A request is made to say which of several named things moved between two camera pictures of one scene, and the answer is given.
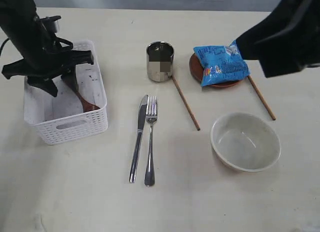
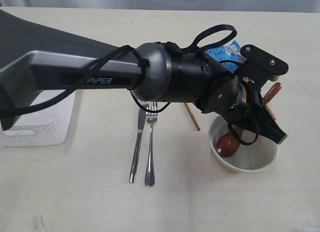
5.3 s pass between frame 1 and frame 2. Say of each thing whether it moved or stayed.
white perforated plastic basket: moved
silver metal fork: stayed
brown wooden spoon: moved
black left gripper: moved
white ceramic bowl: stayed
